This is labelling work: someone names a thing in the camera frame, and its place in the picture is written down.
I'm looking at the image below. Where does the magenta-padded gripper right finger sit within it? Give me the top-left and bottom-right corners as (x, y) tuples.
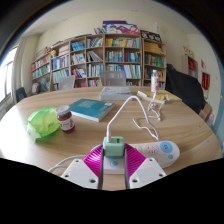
(123, 143), (167, 190)

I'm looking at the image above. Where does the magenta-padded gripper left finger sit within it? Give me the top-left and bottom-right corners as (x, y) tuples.
(60, 145), (105, 190)

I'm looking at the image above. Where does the mint green charger block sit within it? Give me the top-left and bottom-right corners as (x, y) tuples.
(102, 135), (126, 159)

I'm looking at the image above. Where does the white charger cable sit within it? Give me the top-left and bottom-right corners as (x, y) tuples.
(105, 91), (166, 143)

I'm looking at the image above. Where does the white pastel-socket power strip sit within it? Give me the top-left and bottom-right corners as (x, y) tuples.
(89, 140), (181, 176)

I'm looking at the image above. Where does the small red-lidded jar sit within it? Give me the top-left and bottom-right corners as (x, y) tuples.
(55, 105), (76, 134)

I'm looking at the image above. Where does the green plastic bag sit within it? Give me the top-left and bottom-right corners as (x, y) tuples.
(24, 106), (62, 139)

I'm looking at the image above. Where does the teal book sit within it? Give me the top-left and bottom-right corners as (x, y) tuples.
(69, 97), (116, 123)

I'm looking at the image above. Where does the white oblong box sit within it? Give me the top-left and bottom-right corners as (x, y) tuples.
(136, 90), (158, 100)

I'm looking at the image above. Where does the yellow book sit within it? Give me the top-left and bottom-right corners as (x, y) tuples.
(136, 89), (183, 103)

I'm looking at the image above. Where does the brown cardboard box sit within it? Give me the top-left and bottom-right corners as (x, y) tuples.
(198, 102), (214, 123)

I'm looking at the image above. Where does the grey book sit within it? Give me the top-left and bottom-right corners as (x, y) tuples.
(98, 86), (134, 102)

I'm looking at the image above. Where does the clear bottle with red label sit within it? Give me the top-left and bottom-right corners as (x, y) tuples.
(150, 69), (160, 94)

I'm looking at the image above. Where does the grey mesh chair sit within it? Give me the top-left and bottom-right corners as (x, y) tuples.
(99, 70), (128, 88)
(58, 75), (76, 91)

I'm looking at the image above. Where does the black cloth cover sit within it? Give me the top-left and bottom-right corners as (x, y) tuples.
(164, 63), (206, 114)

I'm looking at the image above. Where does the dark blue chair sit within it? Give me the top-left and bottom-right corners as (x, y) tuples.
(14, 87), (28, 103)

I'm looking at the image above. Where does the wooden bookshelf unit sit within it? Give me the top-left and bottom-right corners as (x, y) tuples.
(30, 19), (168, 94)

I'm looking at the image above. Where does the white power strip cord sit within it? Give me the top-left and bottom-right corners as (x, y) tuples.
(48, 154), (87, 173)

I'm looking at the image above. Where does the red wall hanging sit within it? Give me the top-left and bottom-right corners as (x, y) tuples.
(201, 71), (211, 91)

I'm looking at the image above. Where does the small wall shelf unit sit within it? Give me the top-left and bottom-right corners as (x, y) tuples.
(181, 53), (199, 79)

